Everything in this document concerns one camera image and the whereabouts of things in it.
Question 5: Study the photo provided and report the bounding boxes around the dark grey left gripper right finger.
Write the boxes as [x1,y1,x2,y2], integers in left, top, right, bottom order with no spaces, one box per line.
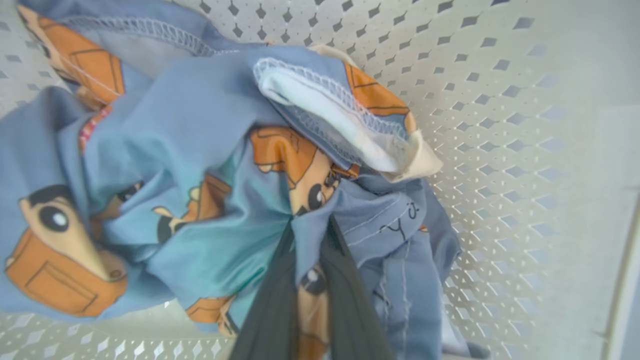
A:
[319,217,396,360]

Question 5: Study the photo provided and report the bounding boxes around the cream perforated laundry basket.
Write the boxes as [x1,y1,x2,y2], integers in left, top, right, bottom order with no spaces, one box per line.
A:
[0,0,640,360]

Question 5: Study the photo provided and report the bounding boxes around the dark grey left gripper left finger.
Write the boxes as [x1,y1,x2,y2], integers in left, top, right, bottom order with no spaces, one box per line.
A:
[230,225,302,360]

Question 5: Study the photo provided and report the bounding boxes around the cream fabric garment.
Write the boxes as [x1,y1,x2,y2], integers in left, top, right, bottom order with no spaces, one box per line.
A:
[310,44,444,183]

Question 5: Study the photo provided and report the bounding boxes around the blue denim garment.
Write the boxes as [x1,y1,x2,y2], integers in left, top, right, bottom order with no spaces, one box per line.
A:
[292,177,463,360]

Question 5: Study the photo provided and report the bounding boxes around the blue cartoon print garment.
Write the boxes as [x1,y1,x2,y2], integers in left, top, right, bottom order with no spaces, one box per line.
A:
[0,0,446,360]

